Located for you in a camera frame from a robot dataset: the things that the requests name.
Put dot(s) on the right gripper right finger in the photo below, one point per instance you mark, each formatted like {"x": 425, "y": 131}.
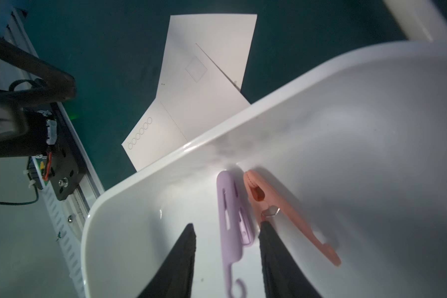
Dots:
{"x": 281, "y": 275}

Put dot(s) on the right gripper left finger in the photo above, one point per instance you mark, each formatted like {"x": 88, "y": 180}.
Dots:
{"x": 174, "y": 277}

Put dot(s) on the purple clothespin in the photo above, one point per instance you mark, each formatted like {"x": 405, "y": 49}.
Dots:
{"x": 235, "y": 230}

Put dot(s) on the salmon clothespin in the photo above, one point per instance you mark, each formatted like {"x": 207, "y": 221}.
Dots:
{"x": 263, "y": 197}

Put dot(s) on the white postcard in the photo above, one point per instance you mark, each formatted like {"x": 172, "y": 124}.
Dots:
{"x": 193, "y": 99}
{"x": 210, "y": 50}

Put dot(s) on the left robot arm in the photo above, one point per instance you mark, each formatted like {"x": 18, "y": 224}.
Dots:
{"x": 23, "y": 131}

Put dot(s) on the white plastic tray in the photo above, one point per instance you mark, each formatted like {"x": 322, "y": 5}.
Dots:
{"x": 357, "y": 145}

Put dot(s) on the green circuit board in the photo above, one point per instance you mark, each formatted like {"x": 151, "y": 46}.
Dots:
{"x": 35, "y": 172}

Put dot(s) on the wooden clothesline stand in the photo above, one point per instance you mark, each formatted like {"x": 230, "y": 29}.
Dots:
{"x": 419, "y": 20}

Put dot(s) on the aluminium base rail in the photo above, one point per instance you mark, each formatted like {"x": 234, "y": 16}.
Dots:
{"x": 68, "y": 217}

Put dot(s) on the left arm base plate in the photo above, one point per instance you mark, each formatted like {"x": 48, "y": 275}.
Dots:
{"x": 68, "y": 167}

